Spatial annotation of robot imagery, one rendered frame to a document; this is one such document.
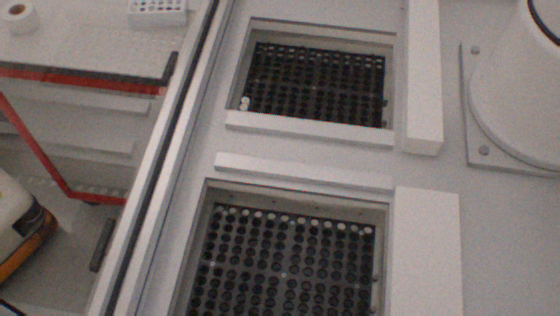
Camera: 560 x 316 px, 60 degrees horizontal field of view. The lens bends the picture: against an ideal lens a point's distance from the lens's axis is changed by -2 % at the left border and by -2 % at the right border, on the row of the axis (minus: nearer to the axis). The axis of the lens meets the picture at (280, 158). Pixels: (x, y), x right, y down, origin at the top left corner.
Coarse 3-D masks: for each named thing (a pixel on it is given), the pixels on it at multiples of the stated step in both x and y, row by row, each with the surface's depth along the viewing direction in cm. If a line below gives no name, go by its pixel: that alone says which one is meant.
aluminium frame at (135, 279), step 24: (216, 0) 76; (216, 24) 74; (216, 48) 73; (192, 72) 68; (192, 96) 66; (192, 120) 65; (168, 144) 61; (192, 144) 66; (168, 168) 60; (168, 192) 59; (144, 216) 56; (168, 216) 60; (144, 240) 55; (144, 264) 53; (120, 288) 52; (144, 288) 54; (0, 312) 29; (120, 312) 50
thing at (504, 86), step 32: (544, 0) 53; (512, 32) 58; (544, 32) 53; (480, 64) 72; (512, 64) 59; (544, 64) 54; (480, 96) 68; (512, 96) 61; (544, 96) 57; (480, 128) 67; (512, 128) 63; (544, 128) 60; (480, 160) 65; (512, 160) 65; (544, 160) 63
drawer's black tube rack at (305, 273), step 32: (224, 224) 66; (256, 224) 69; (288, 224) 66; (320, 224) 66; (352, 224) 66; (224, 256) 67; (256, 256) 63; (288, 256) 63; (320, 256) 63; (352, 256) 67; (224, 288) 61; (256, 288) 64; (288, 288) 61; (320, 288) 64; (352, 288) 61
